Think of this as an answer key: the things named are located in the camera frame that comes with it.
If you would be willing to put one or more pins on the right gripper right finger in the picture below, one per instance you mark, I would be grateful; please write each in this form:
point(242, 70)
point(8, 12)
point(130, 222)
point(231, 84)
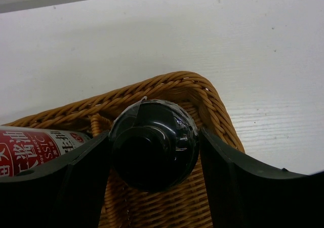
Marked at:
point(244, 192)

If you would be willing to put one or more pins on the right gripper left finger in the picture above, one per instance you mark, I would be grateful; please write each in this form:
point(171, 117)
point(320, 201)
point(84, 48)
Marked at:
point(65, 192)

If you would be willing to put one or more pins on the dark soy sauce bottle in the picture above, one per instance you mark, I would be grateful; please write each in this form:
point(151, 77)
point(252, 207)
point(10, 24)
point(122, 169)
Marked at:
point(25, 148)

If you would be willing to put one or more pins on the black cap pepper shaker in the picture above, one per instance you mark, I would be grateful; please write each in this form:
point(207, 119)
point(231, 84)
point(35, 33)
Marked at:
point(154, 144)

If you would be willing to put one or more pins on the brown wicker divided tray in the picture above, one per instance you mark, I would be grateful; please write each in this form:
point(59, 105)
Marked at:
point(168, 97)

